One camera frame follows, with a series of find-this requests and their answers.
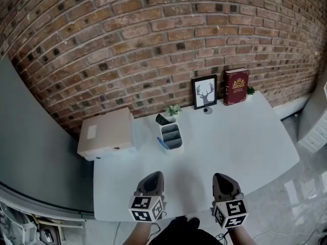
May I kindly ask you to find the white desk organizer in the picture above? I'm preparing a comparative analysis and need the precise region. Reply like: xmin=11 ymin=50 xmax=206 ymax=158
xmin=158 ymin=116 xmax=185 ymax=156

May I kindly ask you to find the person's black clothing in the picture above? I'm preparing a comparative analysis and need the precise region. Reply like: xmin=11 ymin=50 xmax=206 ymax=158
xmin=153 ymin=217 xmax=223 ymax=245

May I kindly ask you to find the small pale green plant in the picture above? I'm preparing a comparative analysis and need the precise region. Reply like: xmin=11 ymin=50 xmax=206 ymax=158
xmin=165 ymin=104 xmax=182 ymax=117

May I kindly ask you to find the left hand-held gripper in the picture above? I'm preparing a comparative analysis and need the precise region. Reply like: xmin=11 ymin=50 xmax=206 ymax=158
xmin=128 ymin=170 xmax=166 ymax=224

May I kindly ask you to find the beige file box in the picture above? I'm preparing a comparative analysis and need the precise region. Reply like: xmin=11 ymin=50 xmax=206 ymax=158
xmin=77 ymin=107 xmax=135 ymax=157

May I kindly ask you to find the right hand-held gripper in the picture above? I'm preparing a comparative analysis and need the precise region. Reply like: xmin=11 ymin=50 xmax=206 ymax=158
xmin=212 ymin=173 xmax=249 ymax=230

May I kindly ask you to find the grey partition panel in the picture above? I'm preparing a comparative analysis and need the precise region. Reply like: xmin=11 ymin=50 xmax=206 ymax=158
xmin=0 ymin=56 xmax=95 ymax=221

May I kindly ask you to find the black device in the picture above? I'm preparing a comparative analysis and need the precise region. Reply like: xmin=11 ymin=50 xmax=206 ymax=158
xmin=40 ymin=228 xmax=54 ymax=243

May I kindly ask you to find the person's left forearm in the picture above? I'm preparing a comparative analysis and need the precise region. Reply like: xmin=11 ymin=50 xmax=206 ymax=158
xmin=122 ymin=220 xmax=154 ymax=245

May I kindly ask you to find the person's black shoe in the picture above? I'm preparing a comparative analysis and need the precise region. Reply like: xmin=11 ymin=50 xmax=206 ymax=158
xmin=186 ymin=217 xmax=201 ymax=229

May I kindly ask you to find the black remote control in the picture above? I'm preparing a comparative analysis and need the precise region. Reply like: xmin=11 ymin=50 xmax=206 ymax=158
xmin=155 ymin=113 xmax=169 ymax=125

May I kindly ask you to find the black framed deer picture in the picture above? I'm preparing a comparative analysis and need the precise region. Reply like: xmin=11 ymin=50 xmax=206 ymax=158
xmin=191 ymin=74 xmax=218 ymax=110

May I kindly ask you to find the red hardcover book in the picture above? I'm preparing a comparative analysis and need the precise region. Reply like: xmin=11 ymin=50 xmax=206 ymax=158
xmin=223 ymin=67 xmax=250 ymax=106

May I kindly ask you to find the person's right forearm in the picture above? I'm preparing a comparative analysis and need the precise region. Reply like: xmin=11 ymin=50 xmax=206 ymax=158
xmin=226 ymin=226 xmax=253 ymax=245

